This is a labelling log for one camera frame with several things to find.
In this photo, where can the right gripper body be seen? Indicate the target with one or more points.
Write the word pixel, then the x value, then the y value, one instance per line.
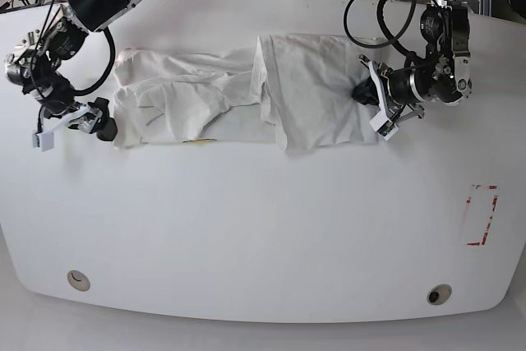
pixel 33 65

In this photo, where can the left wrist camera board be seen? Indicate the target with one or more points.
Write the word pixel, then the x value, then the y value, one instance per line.
pixel 384 126

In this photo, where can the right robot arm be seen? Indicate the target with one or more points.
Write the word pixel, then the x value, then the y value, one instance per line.
pixel 96 16

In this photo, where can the right table grommet hole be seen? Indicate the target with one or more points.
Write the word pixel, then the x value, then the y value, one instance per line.
pixel 439 295

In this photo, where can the white printed T-shirt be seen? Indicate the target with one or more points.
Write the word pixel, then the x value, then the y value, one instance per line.
pixel 294 90

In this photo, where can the left table grommet hole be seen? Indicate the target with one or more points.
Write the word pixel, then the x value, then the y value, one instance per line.
pixel 78 281

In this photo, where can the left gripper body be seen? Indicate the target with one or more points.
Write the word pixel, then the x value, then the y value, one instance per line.
pixel 442 76

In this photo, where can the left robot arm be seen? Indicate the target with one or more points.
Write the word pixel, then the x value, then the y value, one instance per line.
pixel 393 39

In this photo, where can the red tape rectangle marking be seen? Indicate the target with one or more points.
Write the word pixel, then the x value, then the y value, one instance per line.
pixel 478 214

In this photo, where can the table grommet hole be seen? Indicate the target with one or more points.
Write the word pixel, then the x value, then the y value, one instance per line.
pixel 439 295
pixel 78 281

